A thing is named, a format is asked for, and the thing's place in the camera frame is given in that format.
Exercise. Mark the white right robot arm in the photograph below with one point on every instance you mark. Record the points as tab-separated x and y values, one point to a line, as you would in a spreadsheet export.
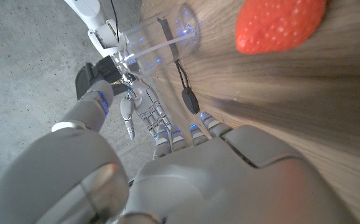
86	9

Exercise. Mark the clear spray bottle black sprayer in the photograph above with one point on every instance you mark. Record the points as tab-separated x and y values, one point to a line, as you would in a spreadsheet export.
155	40

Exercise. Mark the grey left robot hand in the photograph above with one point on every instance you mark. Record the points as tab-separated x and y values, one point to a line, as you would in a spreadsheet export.
229	186

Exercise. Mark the red toy strawberry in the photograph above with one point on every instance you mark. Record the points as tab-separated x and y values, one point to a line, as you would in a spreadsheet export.
276	25

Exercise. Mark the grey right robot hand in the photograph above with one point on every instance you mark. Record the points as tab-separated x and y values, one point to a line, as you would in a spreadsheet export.
145	99

